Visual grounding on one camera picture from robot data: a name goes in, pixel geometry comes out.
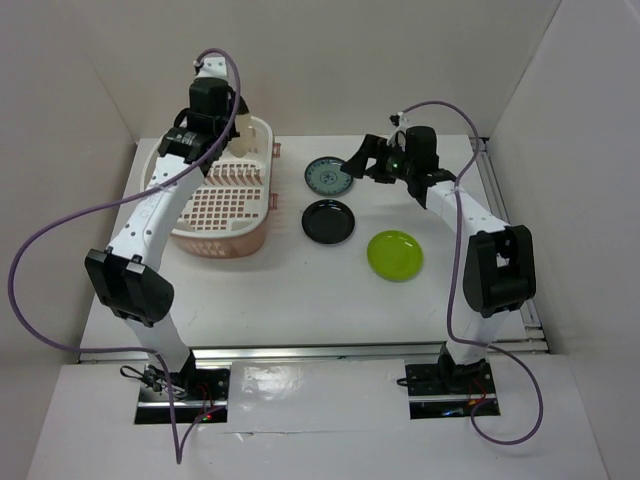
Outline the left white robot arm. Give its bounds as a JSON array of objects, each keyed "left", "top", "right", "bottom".
[{"left": 84, "top": 77, "right": 246, "bottom": 399}]

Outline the pink and white dish rack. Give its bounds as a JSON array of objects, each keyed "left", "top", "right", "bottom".
[{"left": 171, "top": 115, "right": 280, "bottom": 259}]

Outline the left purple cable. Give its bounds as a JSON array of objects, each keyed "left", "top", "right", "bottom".
[{"left": 8, "top": 48, "right": 243, "bottom": 465}]

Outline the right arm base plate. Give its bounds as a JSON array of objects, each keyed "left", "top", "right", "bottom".
[{"left": 396, "top": 362, "right": 501, "bottom": 420}]

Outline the purple cable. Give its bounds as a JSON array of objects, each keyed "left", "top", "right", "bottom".
[
  {"left": 397, "top": 101, "right": 545, "bottom": 445},
  {"left": 8, "top": 48, "right": 243, "bottom": 465}
]

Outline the green plate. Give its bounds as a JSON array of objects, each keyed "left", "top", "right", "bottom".
[{"left": 366, "top": 230, "right": 424, "bottom": 282}]

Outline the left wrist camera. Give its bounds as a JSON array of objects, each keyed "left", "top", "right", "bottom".
[{"left": 193, "top": 57, "right": 228, "bottom": 81}]

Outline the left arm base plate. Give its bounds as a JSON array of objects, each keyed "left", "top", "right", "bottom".
[{"left": 120, "top": 366, "right": 231, "bottom": 425}]

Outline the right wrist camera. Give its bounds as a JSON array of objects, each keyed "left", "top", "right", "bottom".
[{"left": 388, "top": 111, "right": 409, "bottom": 141}]

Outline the blue floral plate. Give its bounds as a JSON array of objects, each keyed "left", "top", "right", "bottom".
[{"left": 304, "top": 156, "right": 354, "bottom": 197}]

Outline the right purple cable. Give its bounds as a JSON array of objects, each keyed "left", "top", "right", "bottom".
[{"left": 397, "top": 101, "right": 545, "bottom": 445}]

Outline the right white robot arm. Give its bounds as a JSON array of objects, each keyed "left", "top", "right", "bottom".
[{"left": 342, "top": 126, "right": 536, "bottom": 394}]

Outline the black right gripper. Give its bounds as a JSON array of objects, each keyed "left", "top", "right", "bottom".
[{"left": 341, "top": 134, "right": 416, "bottom": 184}]

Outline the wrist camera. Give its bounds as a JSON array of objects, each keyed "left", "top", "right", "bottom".
[
  {"left": 388, "top": 111, "right": 409, "bottom": 141},
  {"left": 193, "top": 57, "right": 228, "bottom": 81}
]

